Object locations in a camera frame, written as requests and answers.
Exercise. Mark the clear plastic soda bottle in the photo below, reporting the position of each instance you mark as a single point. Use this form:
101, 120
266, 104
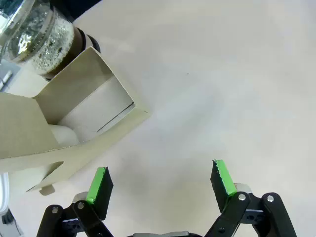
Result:
37, 37

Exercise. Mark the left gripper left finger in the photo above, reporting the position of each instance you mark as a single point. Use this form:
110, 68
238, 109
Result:
98, 197

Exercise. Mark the brown cardboard cup carrier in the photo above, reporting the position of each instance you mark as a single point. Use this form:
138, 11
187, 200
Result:
24, 128

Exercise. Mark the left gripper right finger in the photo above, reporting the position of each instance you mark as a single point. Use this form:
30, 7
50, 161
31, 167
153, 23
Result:
222, 187

